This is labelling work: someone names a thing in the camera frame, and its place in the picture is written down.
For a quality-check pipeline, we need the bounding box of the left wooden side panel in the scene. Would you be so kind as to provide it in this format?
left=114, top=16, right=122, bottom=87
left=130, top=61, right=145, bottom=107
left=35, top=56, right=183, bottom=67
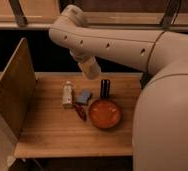
left=0, top=38, right=36, bottom=144

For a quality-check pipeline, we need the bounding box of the blue eraser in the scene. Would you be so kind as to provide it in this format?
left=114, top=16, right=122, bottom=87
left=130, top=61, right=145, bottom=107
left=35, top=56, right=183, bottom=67
left=76, top=90, right=92, bottom=105

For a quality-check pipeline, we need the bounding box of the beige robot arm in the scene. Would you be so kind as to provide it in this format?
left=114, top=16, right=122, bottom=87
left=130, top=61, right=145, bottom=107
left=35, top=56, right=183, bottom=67
left=49, top=5, right=188, bottom=171

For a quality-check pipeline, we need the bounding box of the white glue bottle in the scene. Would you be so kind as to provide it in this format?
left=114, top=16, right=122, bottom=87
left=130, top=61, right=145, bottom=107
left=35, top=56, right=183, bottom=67
left=62, top=81, right=73, bottom=108

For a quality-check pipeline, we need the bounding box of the orange red bowl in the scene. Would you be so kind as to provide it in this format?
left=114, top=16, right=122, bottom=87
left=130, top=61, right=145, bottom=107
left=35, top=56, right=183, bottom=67
left=88, top=99, right=122, bottom=129

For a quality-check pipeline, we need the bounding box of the black cylindrical can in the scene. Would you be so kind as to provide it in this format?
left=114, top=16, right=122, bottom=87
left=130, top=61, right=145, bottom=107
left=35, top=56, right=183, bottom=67
left=100, top=79, right=110, bottom=99

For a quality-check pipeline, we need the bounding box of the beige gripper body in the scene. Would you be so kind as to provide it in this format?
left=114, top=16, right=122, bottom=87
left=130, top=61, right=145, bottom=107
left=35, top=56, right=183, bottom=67
left=75, top=56, right=101, bottom=79

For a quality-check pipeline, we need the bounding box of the wooden shelf rail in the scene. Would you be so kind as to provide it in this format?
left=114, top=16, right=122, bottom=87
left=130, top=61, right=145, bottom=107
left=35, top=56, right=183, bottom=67
left=0, top=0, right=188, bottom=31

